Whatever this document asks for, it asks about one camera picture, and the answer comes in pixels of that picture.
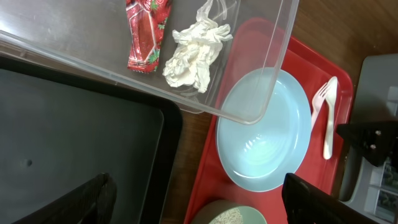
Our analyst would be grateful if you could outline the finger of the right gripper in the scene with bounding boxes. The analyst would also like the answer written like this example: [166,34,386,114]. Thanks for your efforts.
[336,121,397,167]

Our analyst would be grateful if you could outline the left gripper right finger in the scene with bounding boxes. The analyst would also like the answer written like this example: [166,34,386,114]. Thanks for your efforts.
[282,173,377,224]

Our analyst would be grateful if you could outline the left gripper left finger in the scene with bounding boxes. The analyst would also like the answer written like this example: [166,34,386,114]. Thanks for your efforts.
[14,173,117,224]

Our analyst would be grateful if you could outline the white plastic spoon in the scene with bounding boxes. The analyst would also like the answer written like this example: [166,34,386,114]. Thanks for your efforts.
[323,77,338,160]

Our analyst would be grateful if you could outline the white napkin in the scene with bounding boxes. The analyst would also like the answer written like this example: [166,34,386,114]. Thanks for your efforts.
[163,0,233,93]

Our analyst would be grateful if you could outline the red snack wrapper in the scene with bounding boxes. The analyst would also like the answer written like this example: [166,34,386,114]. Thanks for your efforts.
[126,0,172,73]

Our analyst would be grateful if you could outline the white plastic fork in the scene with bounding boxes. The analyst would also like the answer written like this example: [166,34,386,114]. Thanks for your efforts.
[311,83,330,127]

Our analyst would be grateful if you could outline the grey dishwasher rack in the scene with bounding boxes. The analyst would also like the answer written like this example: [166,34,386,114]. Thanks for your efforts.
[336,54,397,223]

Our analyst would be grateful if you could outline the green bowl with rice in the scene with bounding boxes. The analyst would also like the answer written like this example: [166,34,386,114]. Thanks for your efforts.
[191,200,267,224]

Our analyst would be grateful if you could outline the black plastic tray bin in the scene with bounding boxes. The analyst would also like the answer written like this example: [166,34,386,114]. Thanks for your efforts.
[1,57,183,223]

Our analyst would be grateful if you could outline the light blue plate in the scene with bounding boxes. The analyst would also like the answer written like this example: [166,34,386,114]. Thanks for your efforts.
[216,70,312,192]

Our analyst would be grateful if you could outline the clear plastic bin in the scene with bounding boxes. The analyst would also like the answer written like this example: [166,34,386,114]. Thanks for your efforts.
[1,0,299,124]

